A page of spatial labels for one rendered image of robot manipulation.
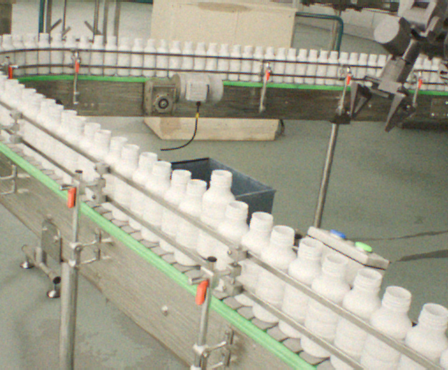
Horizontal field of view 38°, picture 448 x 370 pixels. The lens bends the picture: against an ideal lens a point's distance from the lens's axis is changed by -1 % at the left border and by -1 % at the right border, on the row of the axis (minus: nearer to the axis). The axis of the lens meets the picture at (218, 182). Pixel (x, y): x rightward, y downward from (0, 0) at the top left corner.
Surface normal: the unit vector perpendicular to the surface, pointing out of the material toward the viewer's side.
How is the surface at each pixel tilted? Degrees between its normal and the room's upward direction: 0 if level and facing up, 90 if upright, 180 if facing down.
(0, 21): 90
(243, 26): 90
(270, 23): 90
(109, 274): 90
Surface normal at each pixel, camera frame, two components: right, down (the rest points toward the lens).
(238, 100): 0.37, 0.36
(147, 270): -0.76, 0.14
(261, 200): 0.64, 0.33
